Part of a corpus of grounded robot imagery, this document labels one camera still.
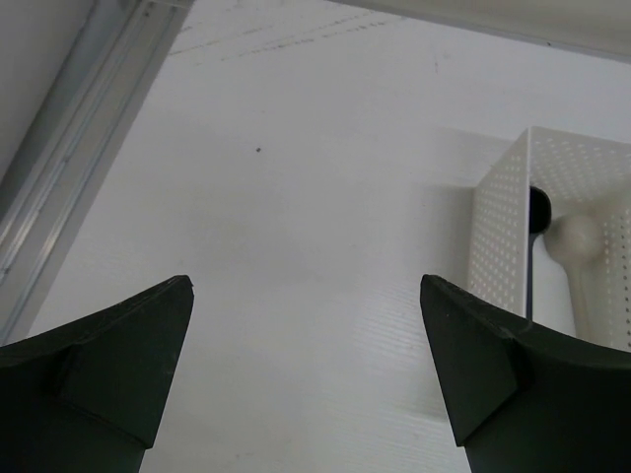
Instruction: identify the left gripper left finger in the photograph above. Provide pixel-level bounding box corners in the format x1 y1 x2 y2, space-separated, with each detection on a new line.
1 275 193 472

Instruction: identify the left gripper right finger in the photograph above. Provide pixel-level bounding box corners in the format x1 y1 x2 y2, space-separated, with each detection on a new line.
420 274 630 472

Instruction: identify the beige plastic spoon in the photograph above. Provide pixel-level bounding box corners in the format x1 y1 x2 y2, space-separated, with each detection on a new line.
543 214 604 342

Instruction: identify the black plastic spoon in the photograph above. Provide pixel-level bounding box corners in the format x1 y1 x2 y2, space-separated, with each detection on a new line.
526 186 552 320

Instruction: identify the white square box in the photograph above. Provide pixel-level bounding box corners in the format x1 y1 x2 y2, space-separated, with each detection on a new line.
466 127 630 351

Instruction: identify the aluminium rail frame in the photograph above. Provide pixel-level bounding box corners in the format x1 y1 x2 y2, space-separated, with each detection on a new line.
1 1 192 345

